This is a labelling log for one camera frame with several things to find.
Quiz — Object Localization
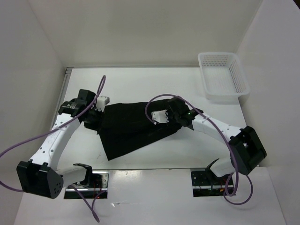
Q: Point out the black shorts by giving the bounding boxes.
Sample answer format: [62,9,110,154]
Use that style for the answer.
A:
[98,99,181,161]

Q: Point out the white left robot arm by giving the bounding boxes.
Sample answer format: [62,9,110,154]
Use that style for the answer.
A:
[16,89,110,199]

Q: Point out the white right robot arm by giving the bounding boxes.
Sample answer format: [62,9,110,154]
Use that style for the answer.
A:
[166,97,267,184]

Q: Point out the white plastic basket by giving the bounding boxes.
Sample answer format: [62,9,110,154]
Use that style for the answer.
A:
[198,52,250,100]

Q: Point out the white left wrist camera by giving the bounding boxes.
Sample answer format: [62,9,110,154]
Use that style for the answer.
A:
[95,96,110,112]

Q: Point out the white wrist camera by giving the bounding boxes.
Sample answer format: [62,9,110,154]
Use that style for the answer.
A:
[151,110,169,124]
[95,96,110,112]

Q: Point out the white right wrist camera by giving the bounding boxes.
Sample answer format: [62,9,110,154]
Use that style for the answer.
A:
[151,110,169,124]

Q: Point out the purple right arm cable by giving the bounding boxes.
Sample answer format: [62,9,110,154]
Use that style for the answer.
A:
[145,93,254,206]

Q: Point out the aluminium table edge rail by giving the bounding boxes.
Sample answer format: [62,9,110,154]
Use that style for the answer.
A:
[50,67,73,129]

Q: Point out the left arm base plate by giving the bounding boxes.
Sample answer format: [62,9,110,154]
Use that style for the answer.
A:
[72,170,110,199]

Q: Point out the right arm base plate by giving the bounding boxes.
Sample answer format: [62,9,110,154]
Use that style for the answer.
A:
[190,168,229,197]

